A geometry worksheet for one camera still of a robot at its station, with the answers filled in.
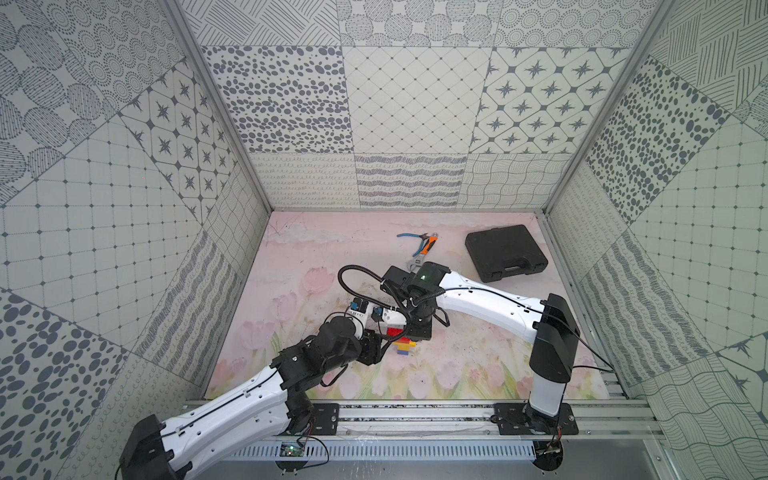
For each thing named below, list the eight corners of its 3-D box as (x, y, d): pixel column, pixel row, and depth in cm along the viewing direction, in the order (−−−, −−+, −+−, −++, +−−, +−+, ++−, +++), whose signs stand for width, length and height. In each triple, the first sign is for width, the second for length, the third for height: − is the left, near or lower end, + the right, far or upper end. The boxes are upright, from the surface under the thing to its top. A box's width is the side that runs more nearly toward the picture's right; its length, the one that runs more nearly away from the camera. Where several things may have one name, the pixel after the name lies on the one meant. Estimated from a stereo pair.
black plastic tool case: (482, 284, 102) (487, 275, 97) (463, 242, 114) (466, 232, 109) (543, 273, 105) (550, 263, 100) (518, 233, 117) (523, 223, 112)
